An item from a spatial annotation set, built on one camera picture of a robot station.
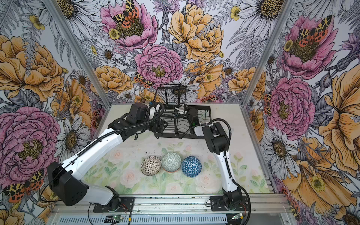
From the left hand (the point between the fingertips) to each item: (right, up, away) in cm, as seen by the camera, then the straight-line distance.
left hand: (159, 126), depth 78 cm
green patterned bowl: (+6, -22, +9) cm, 25 cm away
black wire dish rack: (+14, +1, +29) cm, 32 cm away
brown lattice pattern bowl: (-7, -25, +9) cm, 27 cm away
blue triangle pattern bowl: (+18, -25, +7) cm, 31 cm away
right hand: (+16, +14, +28) cm, 35 cm away
